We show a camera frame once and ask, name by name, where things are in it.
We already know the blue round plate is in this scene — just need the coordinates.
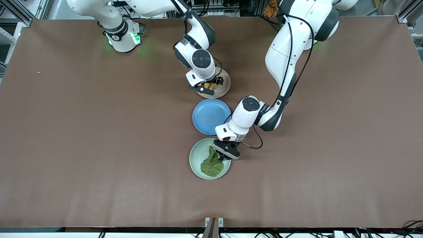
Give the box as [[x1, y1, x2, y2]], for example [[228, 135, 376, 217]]
[[192, 99, 232, 136]]

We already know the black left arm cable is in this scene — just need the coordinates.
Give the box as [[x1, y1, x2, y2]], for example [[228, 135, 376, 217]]
[[243, 15, 314, 149]]

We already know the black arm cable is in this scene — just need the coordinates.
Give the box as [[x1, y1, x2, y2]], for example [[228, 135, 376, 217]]
[[170, 0, 225, 80], [243, 15, 314, 149]]

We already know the pale green round plate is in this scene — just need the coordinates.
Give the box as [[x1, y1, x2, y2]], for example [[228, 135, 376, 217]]
[[189, 138, 231, 180]]

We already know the green lettuce leaf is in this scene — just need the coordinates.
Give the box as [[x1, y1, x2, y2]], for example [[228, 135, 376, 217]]
[[201, 146, 225, 177]]

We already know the bag of orange fruit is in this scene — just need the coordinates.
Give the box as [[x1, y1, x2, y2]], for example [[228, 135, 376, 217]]
[[263, 0, 280, 18]]

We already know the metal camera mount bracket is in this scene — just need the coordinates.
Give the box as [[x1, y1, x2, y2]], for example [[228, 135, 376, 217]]
[[205, 217, 224, 238]]

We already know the beige round plate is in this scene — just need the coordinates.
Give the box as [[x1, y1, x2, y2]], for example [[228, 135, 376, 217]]
[[197, 67, 231, 99]]

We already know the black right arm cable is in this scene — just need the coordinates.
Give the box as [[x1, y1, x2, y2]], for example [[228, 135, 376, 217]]
[[170, 0, 225, 80]]

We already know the aluminium frame profile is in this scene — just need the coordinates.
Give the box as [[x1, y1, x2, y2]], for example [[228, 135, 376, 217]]
[[0, 0, 50, 27], [397, 0, 423, 24]]

